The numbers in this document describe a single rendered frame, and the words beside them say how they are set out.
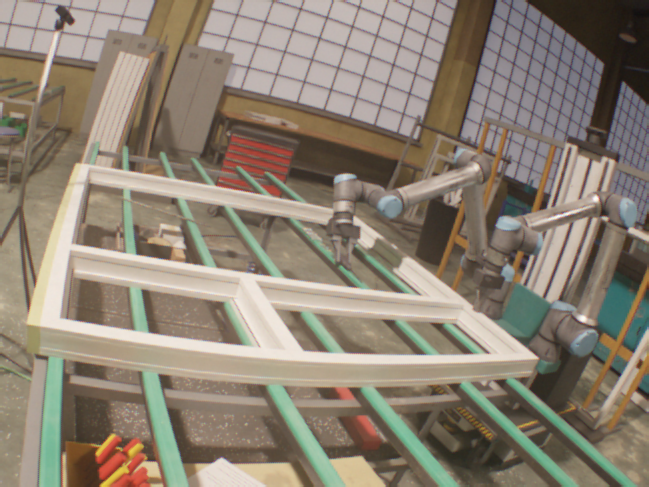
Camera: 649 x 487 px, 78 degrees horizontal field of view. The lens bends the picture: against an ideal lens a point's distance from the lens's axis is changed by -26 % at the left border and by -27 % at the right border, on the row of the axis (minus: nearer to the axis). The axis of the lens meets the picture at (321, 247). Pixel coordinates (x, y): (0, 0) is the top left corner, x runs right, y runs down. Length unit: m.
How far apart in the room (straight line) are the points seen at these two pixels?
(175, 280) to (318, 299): 0.44
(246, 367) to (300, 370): 0.12
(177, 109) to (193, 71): 0.71
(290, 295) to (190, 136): 7.34
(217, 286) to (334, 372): 0.45
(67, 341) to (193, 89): 7.81
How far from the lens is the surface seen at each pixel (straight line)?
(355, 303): 1.63
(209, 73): 8.67
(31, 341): 1.02
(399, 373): 1.27
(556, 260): 2.66
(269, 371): 1.10
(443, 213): 6.31
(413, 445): 1.09
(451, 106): 10.88
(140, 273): 1.39
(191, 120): 8.70
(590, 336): 2.25
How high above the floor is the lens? 1.45
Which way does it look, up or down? 15 degrees down
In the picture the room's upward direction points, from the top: 18 degrees clockwise
